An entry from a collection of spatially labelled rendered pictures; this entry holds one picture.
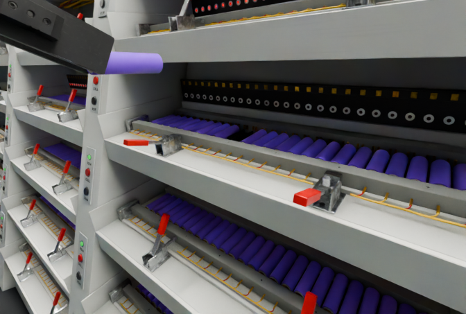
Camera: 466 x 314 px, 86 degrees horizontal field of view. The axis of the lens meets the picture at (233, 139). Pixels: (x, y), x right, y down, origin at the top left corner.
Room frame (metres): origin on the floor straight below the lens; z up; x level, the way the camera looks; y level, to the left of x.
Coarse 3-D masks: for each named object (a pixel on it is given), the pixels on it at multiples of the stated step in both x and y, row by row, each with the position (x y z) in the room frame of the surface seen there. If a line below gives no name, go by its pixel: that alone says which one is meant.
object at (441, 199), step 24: (192, 144) 0.42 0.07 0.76; (216, 144) 0.39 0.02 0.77; (240, 144) 0.37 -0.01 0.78; (288, 168) 0.32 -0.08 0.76; (312, 168) 0.30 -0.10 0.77; (336, 168) 0.28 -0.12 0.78; (360, 168) 0.28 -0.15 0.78; (384, 192) 0.26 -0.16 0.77; (408, 192) 0.24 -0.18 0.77; (432, 192) 0.23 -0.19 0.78; (456, 192) 0.23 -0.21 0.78; (432, 216) 0.22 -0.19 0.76
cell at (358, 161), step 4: (360, 148) 0.34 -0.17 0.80; (364, 148) 0.34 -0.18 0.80; (368, 148) 0.34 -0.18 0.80; (356, 152) 0.33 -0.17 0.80; (360, 152) 0.33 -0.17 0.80; (364, 152) 0.33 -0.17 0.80; (368, 152) 0.33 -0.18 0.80; (356, 156) 0.32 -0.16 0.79; (360, 156) 0.32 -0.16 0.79; (364, 156) 0.32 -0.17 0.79; (368, 156) 0.33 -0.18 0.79; (352, 160) 0.31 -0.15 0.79; (356, 160) 0.31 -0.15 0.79; (360, 160) 0.31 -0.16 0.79; (364, 160) 0.31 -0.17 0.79; (368, 160) 0.33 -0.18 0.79; (348, 164) 0.30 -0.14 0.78; (352, 164) 0.30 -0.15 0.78; (356, 164) 0.30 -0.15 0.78; (360, 164) 0.30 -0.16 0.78; (364, 164) 0.31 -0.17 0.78
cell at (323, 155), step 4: (328, 144) 0.37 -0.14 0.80; (332, 144) 0.36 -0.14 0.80; (336, 144) 0.36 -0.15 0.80; (324, 148) 0.35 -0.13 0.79; (328, 148) 0.35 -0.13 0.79; (332, 148) 0.35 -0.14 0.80; (336, 148) 0.35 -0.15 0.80; (340, 148) 0.37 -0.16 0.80; (320, 152) 0.34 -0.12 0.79; (324, 152) 0.34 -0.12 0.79; (328, 152) 0.34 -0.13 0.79; (332, 152) 0.34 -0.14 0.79; (336, 152) 0.35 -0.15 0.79; (316, 156) 0.33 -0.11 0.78; (320, 156) 0.33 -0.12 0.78; (324, 156) 0.33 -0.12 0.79; (328, 156) 0.33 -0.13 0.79; (332, 156) 0.34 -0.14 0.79; (328, 160) 0.33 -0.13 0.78
